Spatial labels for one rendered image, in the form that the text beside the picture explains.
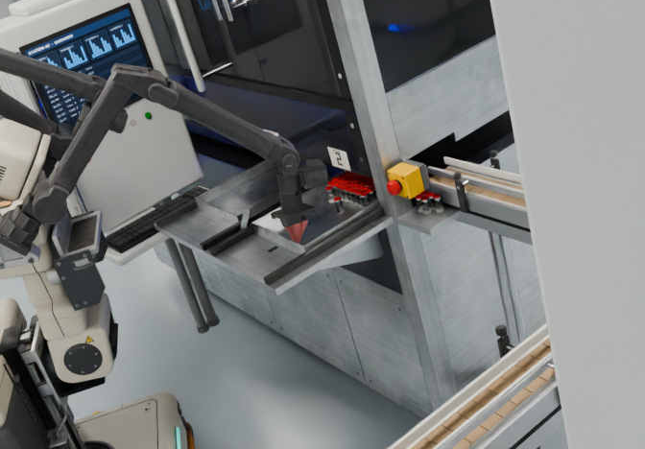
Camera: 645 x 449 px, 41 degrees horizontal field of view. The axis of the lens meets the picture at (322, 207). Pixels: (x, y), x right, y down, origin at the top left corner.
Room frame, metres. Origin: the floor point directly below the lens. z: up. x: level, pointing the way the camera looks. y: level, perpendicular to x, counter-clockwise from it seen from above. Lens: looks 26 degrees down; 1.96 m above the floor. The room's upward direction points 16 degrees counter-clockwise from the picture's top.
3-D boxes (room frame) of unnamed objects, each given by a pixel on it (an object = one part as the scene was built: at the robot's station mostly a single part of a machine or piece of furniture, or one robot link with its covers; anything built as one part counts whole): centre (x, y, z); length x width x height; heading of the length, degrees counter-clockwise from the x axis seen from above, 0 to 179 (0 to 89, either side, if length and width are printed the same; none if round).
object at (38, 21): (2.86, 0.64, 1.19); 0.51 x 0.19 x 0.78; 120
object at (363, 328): (3.20, -0.09, 0.44); 2.06 x 1.00 x 0.88; 30
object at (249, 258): (2.29, 0.14, 0.87); 0.70 x 0.48 x 0.02; 30
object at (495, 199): (1.85, -0.50, 0.92); 0.69 x 0.15 x 0.16; 30
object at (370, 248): (2.07, 0.02, 0.79); 0.34 x 0.03 x 0.13; 120
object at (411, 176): (2.02, -0.23, 0.99); 0.08 x 0.07 x 0.07; 120
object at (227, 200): (2.48, 0.17, 0.90); 0.34 x 0.26 x 0.04; 120
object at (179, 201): (2.66, 0.53, 0.82); 0.40 x 0.14 x 0.02; 123
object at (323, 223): (2.18, -0.01, 0.90); 0.34 x 0.26 x 0.04; 120
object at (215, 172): (2.97, 0.35, 0.73); 1.98 x 0.01 x 0.25; 30
